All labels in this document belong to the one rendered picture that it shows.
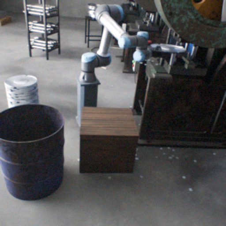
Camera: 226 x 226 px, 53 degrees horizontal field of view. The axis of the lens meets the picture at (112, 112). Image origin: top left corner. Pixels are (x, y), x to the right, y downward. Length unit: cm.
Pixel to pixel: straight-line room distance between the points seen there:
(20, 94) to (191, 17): 157
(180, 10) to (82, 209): 133
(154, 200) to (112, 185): 30
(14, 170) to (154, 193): 92
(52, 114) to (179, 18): 100
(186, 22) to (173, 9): 11
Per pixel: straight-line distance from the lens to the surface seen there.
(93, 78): 202
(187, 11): 151
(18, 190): 158
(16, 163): 140
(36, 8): 401
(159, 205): 163
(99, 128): 159
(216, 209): 177
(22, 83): 232
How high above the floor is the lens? 125
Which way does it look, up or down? 30 degrees down
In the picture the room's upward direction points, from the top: 5 degrees clockwise
